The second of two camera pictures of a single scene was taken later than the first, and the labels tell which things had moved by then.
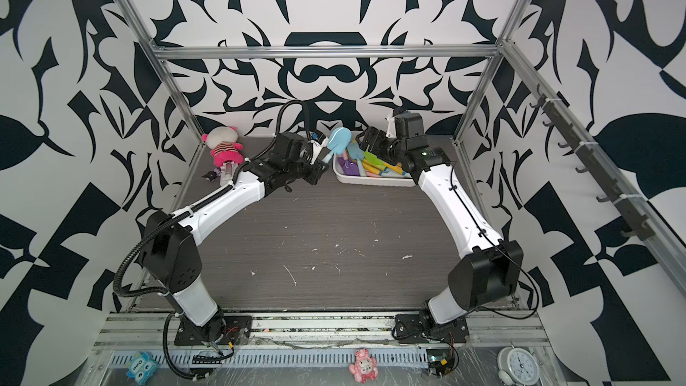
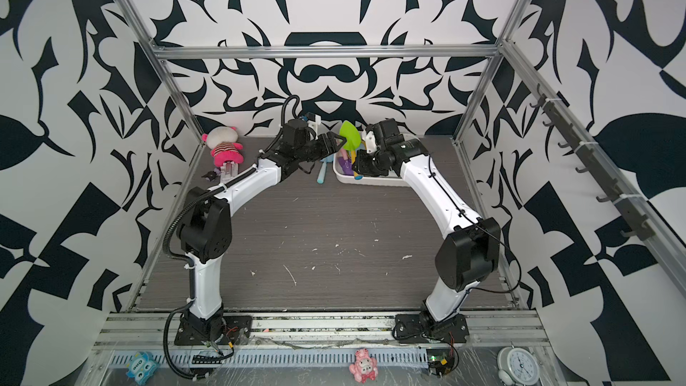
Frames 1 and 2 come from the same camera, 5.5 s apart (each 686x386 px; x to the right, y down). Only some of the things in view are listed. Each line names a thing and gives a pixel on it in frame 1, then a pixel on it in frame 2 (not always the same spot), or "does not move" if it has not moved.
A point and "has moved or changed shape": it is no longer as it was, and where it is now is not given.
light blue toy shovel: [338, 143] has moved or changed shape
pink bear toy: [364, 366] does not move
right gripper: [376, 146] to [362, 165]
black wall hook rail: [638, 227] does not move
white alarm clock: [518, 366] does not move
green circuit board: [440, 361] does not move
